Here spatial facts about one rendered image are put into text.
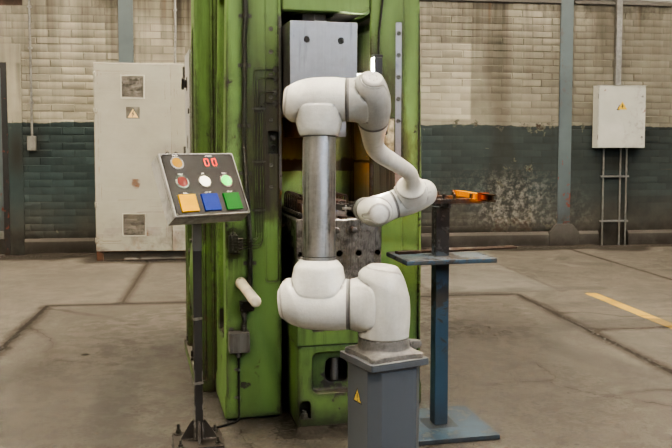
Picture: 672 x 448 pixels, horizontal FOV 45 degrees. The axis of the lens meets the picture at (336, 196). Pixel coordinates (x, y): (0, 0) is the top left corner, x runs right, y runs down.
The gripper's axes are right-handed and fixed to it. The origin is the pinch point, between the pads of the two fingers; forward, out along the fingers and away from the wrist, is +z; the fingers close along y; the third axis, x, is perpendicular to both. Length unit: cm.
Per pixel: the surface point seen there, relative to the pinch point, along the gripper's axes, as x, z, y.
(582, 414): -100, 19, 116
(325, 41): 68, 35, -2
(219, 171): 13, 25, -49
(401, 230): -16, 49, 38
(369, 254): -23.9, 29.0, 16.6
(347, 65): 58, 35, 8
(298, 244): -18.6, 29.0, -14.9
